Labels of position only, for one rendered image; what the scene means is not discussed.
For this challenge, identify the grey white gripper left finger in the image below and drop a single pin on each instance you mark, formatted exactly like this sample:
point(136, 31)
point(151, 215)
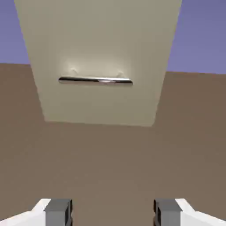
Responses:
point(56, 213)

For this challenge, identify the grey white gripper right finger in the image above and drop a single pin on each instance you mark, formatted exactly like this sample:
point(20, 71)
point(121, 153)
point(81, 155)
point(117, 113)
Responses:
point(167, 213)

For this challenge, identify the cream painted cabinet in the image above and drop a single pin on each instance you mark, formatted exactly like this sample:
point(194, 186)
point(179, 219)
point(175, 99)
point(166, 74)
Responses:
point(98, 44)

